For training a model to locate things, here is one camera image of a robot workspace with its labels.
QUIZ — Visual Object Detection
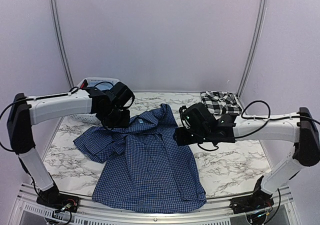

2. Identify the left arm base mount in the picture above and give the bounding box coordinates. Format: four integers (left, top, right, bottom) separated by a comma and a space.
36, 194, 80, 213

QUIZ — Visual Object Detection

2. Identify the blue checked shirt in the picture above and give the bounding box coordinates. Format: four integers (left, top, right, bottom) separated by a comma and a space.
73, 103, 207, 214

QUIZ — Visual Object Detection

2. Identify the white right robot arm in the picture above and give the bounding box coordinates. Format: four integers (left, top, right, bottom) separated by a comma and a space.
173, 103, 320, 209

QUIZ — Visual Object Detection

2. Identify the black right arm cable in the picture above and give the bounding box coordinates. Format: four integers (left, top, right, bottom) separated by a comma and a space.
240, 99, 272, 122

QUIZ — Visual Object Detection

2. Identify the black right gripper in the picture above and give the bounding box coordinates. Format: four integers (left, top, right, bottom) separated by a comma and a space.
173, 126, 212, 146

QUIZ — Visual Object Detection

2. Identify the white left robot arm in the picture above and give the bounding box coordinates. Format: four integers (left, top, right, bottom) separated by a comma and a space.
1, 82, 135, 208

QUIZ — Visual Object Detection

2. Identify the aluminium front rail frame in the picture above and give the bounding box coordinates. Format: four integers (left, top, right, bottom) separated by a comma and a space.
8, 183, 302, 225

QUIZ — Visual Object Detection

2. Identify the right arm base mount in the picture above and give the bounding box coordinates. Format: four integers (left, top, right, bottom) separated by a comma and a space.
229, 195, 274, 214

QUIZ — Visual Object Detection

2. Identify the black white plaid shirt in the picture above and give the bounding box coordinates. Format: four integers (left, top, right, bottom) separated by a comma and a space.
200, 91, 243, 115

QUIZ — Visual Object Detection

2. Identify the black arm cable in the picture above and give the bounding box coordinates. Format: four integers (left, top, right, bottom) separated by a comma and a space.
240, 99, 272, 122
0, 101, 18, 152

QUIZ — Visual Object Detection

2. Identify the left aluminium wall post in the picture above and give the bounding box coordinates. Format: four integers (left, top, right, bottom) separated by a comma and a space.
49, 0, 75, 88

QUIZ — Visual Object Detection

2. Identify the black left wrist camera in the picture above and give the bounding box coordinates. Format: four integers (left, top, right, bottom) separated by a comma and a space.
105, 81, 135, 110

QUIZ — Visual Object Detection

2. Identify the red black folded garment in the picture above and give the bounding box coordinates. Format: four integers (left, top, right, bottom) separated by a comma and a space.
79, 79, 88, 90

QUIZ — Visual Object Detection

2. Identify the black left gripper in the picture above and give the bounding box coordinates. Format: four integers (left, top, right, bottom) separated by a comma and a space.
100, 105, 130, 128

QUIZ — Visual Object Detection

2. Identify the aluminium wall post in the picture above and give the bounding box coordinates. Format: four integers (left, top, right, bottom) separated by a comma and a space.
49, 0, 75, 88
236, 0, 268, 98

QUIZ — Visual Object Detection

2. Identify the right aluminium wall post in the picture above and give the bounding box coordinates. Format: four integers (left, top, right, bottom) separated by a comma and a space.
236, 0, 268, 98

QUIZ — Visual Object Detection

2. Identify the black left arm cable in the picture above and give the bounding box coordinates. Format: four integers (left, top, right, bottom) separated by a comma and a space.
0, 101, 18, 152

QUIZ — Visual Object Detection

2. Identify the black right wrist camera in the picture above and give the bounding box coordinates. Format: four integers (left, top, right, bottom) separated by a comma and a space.
179, 102, 218, 134

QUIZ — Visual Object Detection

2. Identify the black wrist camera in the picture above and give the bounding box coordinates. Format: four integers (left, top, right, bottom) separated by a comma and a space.
179, 102, 218, 134
105, 81, 135, 110

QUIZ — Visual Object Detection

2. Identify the white plastic basket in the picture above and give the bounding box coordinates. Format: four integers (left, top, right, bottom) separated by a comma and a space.
69, 77, 120, 124

